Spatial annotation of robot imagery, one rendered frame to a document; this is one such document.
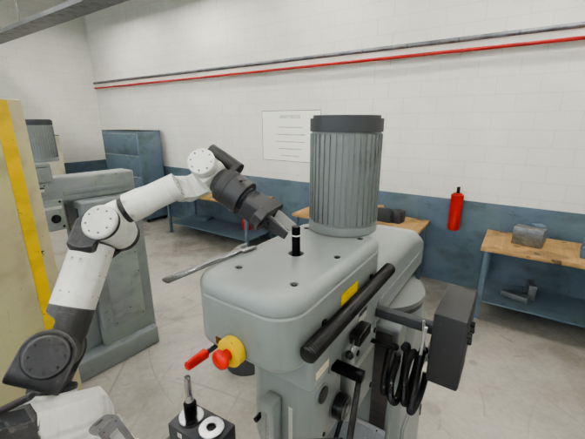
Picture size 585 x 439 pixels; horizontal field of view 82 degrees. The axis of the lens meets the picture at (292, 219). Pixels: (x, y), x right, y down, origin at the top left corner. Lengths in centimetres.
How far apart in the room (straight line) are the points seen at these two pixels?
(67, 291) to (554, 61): 475
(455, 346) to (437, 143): 411
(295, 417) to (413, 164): 438
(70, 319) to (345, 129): 74
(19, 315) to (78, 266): 157
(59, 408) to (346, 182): 77
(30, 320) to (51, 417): 164
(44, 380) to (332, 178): 74
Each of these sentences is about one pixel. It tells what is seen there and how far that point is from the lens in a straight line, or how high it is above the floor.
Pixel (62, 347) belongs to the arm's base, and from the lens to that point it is 82.
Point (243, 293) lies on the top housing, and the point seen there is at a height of 188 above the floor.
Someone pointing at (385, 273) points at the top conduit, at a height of 180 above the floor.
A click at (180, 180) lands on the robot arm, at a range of 90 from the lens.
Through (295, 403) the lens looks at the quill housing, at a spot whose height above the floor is 155.
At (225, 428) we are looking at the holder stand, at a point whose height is 112.
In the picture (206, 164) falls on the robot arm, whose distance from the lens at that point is 81.
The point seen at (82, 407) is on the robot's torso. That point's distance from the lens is 87.
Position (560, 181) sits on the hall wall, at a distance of 489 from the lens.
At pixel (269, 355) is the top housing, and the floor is 178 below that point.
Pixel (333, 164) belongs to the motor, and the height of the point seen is 209.
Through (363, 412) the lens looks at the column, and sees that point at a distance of 150.
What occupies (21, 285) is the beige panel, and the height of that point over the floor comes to 134.
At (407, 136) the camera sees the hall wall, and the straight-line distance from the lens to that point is 501.
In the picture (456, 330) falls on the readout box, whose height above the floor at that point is 170.
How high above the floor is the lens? 219
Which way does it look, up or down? 16 degrees down
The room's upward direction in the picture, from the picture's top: straight up
